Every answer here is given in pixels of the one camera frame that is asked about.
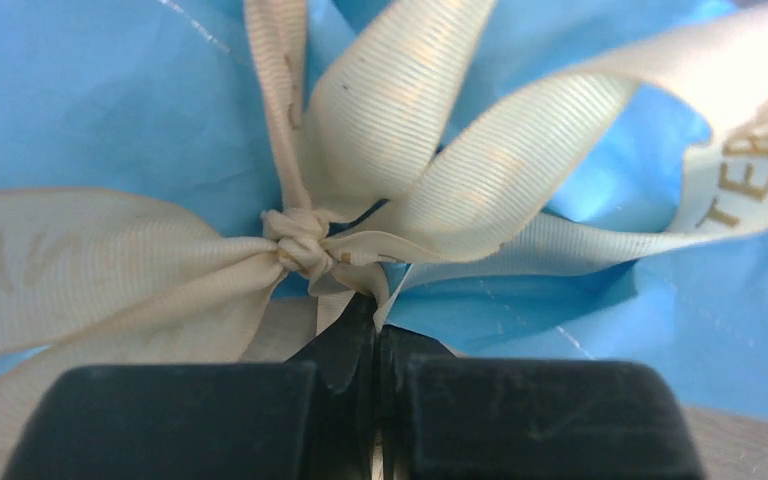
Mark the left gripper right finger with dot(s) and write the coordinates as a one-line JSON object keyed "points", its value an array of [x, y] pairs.
{"points": [[445, 417]]}

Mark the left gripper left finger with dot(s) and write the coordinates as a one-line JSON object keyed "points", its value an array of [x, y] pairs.
{"points": [[310, 417]]}

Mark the blue paper flower bouquet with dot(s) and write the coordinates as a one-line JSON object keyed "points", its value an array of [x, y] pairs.
{"points": [[159, 98]]}

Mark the cream ribbon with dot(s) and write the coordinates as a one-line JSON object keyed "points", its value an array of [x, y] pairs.
{"points": [[100, 276]]}

